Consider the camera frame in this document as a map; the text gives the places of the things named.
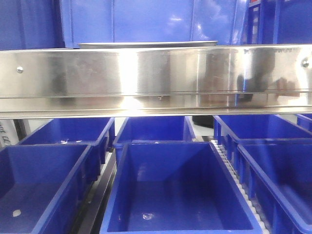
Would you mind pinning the blue crate upper right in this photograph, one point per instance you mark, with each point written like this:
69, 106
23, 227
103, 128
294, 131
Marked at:
277, 22

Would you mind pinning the silver rail bolt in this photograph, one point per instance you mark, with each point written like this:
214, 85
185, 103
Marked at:
20, 70
305, 63

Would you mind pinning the stainless steel shelf front rail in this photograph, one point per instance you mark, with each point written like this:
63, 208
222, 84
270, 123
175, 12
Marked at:
188, 81

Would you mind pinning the blue bin far right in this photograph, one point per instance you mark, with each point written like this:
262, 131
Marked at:
305, 121

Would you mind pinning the blue bin lower right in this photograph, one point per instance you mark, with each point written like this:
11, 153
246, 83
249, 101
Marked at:
279, 178

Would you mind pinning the blue bin lower left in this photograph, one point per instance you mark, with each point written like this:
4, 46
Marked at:
42, 187

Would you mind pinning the blue crate upper left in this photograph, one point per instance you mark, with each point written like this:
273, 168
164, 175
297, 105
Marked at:
30, 24

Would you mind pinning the blue bin rear centre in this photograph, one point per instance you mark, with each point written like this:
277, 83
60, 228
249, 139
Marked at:
152, 129

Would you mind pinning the silver rail bolt right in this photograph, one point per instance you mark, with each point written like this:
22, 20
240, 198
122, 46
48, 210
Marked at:
305, 63

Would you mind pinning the large blue crate upper centre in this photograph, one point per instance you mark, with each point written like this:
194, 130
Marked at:
87, 21

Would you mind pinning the silver rail bolt left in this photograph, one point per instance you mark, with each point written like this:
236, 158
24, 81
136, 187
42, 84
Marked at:
20, 70

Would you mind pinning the blue bin lower centre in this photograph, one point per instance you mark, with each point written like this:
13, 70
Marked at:
176, 188

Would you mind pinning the blue bin rear left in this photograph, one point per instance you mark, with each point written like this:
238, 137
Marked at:
99, 132

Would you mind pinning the white roller track strip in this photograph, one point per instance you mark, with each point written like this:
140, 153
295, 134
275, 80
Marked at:
253, 206

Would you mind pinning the blue bin rear right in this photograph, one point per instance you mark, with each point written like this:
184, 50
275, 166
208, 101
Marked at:
232, 130

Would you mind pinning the silver metal tray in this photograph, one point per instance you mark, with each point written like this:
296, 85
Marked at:
131, 45

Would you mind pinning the blue bin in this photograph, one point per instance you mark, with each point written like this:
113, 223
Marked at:
176, 188
232, 130
42, 187
305, 121
99, 132
152, 129
279, 178

